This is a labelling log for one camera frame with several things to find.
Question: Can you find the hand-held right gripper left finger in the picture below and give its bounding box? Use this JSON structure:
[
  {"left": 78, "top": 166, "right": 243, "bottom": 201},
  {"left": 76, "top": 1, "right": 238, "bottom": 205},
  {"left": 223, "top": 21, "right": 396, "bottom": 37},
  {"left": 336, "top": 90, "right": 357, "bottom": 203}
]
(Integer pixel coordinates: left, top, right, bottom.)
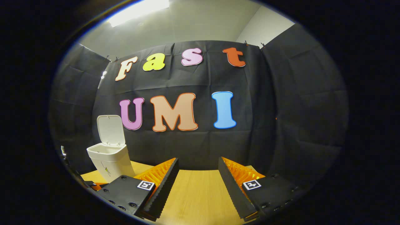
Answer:
[{"left": 95, "top": 157, "right": 180, "bottom": 222}]

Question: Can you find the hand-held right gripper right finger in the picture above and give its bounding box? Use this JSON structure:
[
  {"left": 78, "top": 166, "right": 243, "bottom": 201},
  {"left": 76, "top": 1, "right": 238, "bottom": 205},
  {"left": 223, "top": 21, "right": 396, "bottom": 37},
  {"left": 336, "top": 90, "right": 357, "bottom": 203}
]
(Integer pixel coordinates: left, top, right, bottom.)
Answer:
[{"left": 217, "top": 156, "right": 301, "bottom": 222}]

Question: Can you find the white desktop garbage bin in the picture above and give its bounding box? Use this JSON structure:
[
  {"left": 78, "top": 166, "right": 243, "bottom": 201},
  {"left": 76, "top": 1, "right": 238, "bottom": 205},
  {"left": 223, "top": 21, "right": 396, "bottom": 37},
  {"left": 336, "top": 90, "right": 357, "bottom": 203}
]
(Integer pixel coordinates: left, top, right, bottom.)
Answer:
[{"left": 86, "top": 115, "right": 137, "bottom": 184}]

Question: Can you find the black backdrop cloth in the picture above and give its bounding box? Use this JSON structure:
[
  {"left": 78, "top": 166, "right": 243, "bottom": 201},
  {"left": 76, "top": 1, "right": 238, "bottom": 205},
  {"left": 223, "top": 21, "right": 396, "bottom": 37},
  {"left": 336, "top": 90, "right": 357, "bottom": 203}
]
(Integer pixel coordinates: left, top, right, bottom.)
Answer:
[{"left": 48, "top": 23, "right": 349, "bottom": 180}]

